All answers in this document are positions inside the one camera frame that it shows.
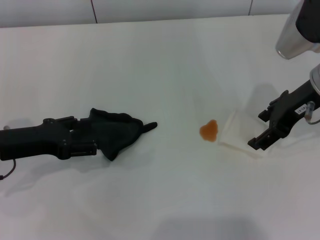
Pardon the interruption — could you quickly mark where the dark rag with loop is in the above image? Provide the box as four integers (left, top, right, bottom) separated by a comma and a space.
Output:
71, 107, 159, 162

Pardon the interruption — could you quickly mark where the orange-brown liquid stain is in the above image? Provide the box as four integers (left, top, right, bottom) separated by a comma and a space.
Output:
199, 119, 220, 144

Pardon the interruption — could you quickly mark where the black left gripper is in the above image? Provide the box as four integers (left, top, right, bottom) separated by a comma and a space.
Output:
0, 115, 99, 162

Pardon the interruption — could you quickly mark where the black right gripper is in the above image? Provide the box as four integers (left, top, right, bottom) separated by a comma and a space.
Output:
247, 79, 320, 151

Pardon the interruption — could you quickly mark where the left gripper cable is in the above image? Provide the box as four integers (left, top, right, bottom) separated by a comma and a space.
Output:
0, 124, 18, 181

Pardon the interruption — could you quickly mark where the white paper cup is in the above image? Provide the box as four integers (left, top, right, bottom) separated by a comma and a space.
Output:
218, 108, 273, 160

